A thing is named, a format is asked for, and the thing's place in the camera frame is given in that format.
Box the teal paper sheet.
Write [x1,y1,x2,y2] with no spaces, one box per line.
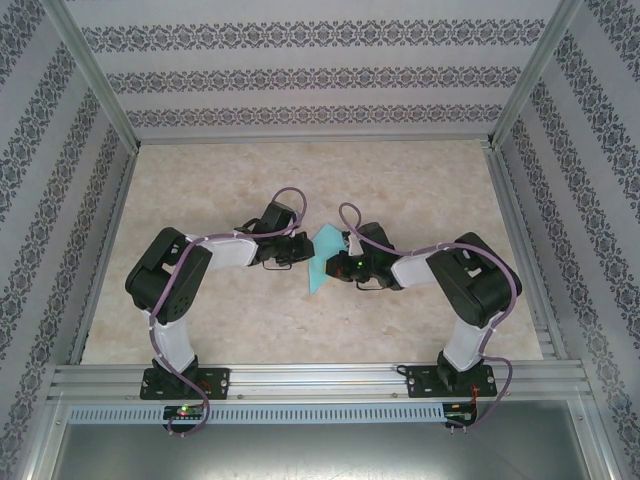
[305,221,352,297]

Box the grey metal sheet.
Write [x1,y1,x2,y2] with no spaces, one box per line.
[49,424,609,480]

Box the black board with green light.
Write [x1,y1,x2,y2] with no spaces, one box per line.
[163,405,208,421]

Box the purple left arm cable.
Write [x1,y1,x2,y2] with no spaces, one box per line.
[148,186,308,440]

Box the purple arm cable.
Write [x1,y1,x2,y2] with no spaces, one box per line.
[148,186,308,440]
[338,201,517,435]

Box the wide aluminium frame rail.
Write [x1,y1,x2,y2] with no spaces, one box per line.
[47,362,596,402]

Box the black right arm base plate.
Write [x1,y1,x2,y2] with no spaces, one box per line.
[402,363,498,400]

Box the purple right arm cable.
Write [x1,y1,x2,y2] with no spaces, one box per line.
[338,201,517,435]

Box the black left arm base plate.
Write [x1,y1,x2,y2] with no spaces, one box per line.
[139,366,233,402]

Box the slotted grey cable duct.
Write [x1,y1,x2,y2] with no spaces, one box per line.
[67,402,447,427]

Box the aluminium frame post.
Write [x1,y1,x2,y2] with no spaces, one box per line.
[46,0,142,152]
[486,0,585,150]

